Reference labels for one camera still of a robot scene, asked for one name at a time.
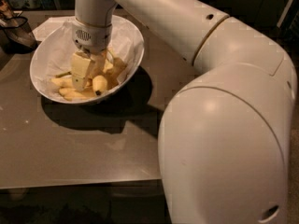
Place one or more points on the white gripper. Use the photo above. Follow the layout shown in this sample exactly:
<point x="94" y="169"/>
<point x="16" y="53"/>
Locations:
<point x="91" y="37"/>

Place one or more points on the curved banana with green stem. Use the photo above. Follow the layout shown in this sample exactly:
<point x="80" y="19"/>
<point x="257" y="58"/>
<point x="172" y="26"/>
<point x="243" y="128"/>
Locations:
<point x="99" y="85"/>

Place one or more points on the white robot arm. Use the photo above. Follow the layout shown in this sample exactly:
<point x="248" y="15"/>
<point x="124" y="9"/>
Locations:
<point x="224" y="138"/>

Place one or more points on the yellow banana front left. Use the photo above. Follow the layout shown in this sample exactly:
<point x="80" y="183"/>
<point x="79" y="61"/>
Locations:
<point x="63" y="82"/>

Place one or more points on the white bowl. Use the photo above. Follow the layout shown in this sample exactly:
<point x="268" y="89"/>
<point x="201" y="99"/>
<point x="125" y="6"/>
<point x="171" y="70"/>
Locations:
<point x="53" y="56"/>

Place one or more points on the yellow banana lowest front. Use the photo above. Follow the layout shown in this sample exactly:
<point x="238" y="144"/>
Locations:
<point x="72" y="94"/>

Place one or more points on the white paper sheet on table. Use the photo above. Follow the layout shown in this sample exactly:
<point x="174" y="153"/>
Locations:
<point x="49" y="26"/>

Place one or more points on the black wire basket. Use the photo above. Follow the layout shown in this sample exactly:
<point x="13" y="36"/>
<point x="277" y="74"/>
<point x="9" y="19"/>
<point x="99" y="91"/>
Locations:
<point x="20" y="38"/>

